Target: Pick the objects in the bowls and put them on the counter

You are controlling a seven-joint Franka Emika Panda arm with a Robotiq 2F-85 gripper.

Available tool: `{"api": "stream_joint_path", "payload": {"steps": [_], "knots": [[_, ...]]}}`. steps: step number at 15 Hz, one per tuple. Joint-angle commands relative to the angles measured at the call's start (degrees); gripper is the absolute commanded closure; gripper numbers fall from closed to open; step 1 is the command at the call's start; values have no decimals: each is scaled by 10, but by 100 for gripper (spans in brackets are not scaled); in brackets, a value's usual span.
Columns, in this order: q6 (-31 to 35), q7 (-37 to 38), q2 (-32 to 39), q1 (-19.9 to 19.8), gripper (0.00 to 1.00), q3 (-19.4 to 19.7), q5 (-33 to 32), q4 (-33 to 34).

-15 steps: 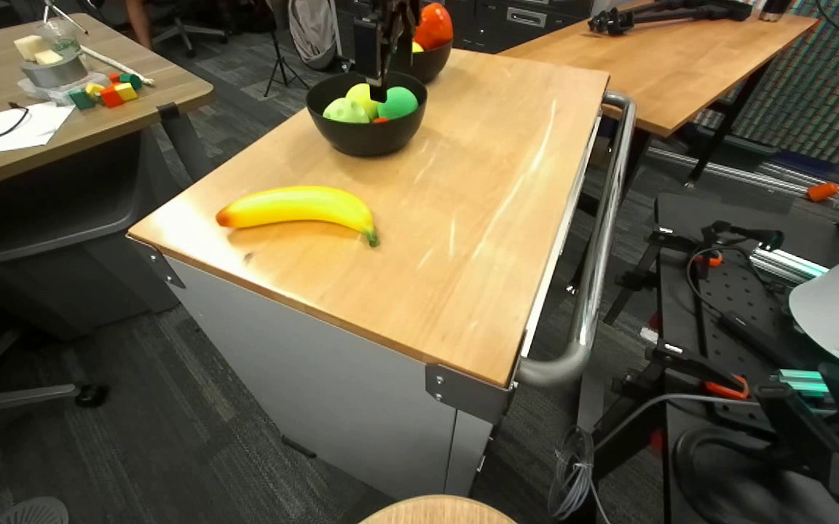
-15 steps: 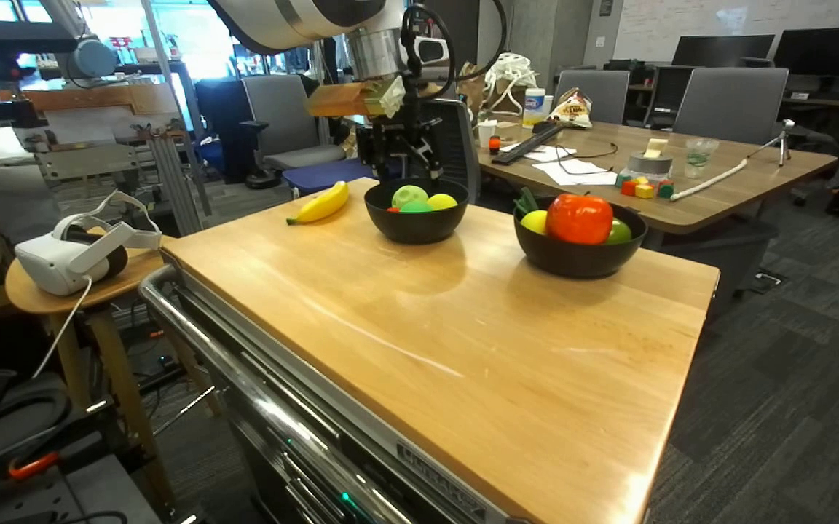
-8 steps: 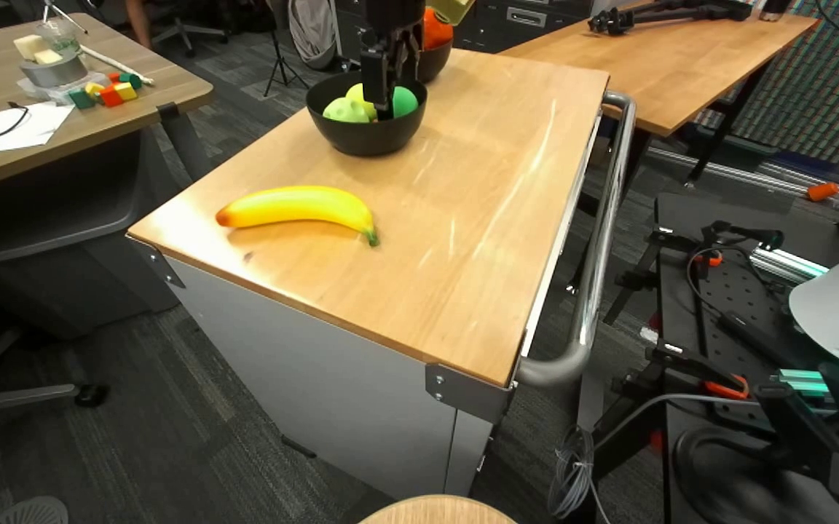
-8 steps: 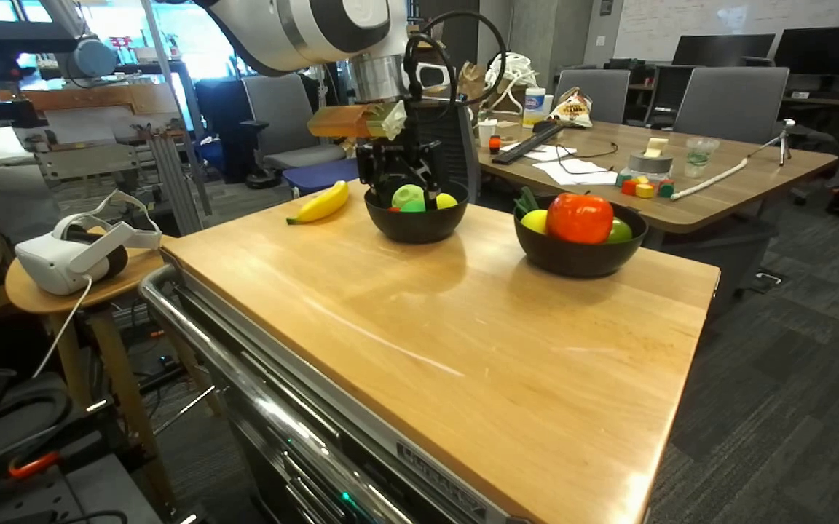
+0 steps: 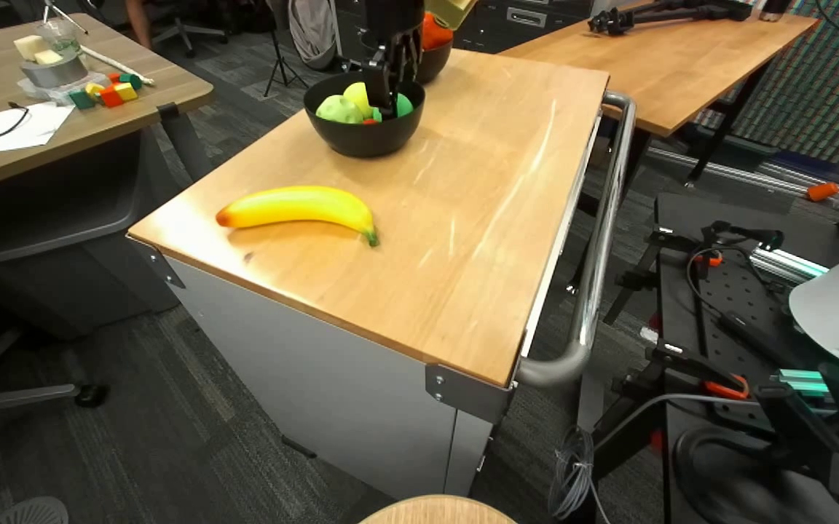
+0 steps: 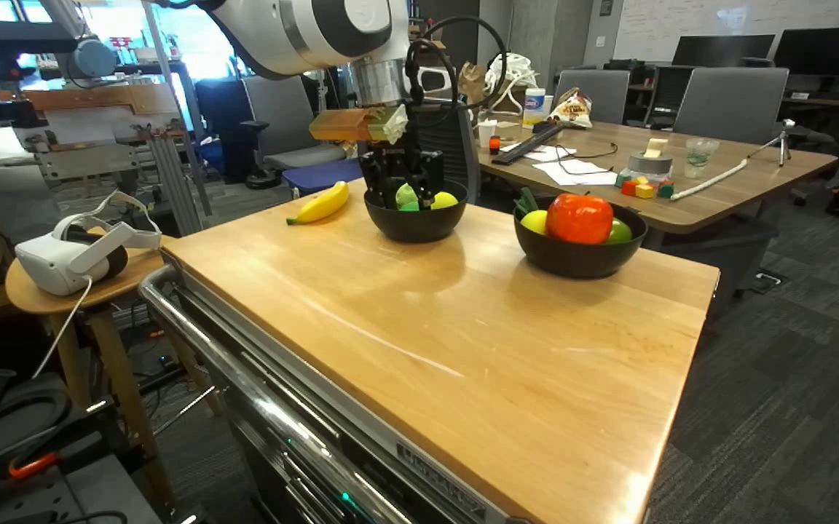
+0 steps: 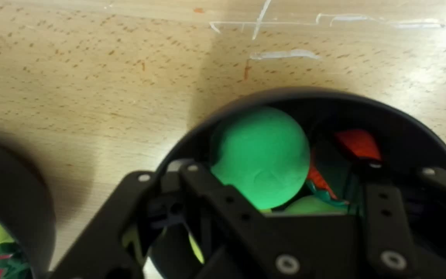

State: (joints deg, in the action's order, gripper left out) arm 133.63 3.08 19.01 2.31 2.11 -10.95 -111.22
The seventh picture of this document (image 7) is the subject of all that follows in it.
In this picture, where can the black plastic bowl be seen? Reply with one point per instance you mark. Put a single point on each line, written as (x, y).
(402, 140)
(21, 207)

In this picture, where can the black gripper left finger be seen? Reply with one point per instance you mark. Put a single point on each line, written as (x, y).
(223, 207)

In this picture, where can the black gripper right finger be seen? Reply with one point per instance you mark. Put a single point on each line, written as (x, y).
(382, 222)

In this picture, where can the dark green foam ball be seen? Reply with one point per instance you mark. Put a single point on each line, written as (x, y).
(261, 156)

